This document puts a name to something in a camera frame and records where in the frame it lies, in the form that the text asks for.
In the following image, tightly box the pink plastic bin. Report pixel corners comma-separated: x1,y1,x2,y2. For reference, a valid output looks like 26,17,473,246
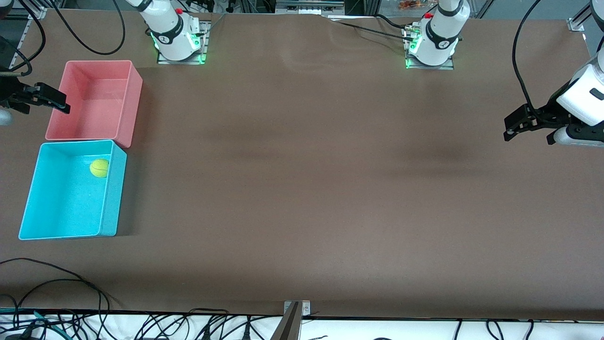
45,59,143,149

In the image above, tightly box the blue plastic bin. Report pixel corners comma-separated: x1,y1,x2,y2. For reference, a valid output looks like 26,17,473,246
18,139,128,241

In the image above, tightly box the grey background box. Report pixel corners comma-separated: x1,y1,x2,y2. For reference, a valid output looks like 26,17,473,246
275,0,345,16

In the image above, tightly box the aluminium frame profile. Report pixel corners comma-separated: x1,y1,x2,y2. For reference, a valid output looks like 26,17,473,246
9,0,48,71

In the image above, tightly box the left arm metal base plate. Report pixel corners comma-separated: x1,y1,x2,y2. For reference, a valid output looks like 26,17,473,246
405,26,454,70

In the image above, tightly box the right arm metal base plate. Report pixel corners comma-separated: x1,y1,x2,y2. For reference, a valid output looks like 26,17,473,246
157,21,208,65

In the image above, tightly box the black loose cable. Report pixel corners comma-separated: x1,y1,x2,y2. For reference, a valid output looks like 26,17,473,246
0,257,111,326
13,278,103,326

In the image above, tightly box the black base power cable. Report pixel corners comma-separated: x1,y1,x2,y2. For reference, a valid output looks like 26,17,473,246
330,18,416,43

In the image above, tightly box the teal cable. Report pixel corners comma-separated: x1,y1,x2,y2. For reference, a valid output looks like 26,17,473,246
33,311,64,333

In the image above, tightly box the grey metal camera mount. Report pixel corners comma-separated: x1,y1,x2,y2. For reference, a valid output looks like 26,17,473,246
270,300,312,340

